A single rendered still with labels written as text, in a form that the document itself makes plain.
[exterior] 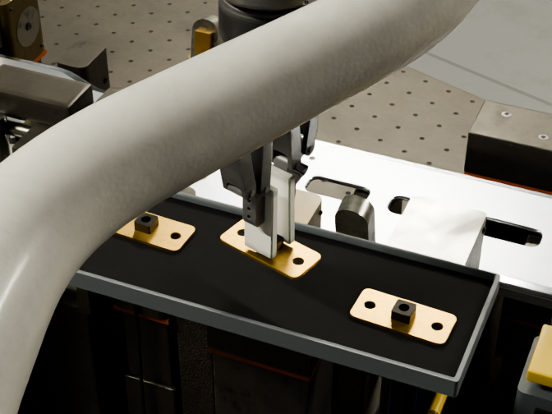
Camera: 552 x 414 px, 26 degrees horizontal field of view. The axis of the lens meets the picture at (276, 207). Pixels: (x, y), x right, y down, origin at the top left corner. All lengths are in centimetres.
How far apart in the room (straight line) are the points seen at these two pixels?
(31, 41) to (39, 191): 124
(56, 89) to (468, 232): 44
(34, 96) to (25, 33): 54
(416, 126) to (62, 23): 74
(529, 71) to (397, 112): 154
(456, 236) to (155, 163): 63
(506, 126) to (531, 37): 230
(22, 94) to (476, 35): 262
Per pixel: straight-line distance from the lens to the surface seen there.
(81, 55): 169
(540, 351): 100
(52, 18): 240
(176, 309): 102
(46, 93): 125
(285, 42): 62
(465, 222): 119
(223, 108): 60
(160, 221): 110
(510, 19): 386
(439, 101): 212
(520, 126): 148
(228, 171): 92
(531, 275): 131
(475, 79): 353
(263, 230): 98
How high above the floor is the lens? 185
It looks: 38 degrees down
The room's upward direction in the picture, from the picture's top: straight up
